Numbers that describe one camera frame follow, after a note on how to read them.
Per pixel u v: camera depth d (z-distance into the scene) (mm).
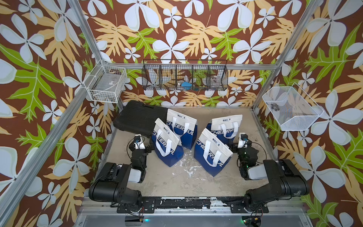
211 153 750
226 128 824
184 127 824
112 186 435
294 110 803
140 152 750
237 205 746
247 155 699
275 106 848
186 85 953
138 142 743
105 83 863
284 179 450
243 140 754
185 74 991
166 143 735
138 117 1080
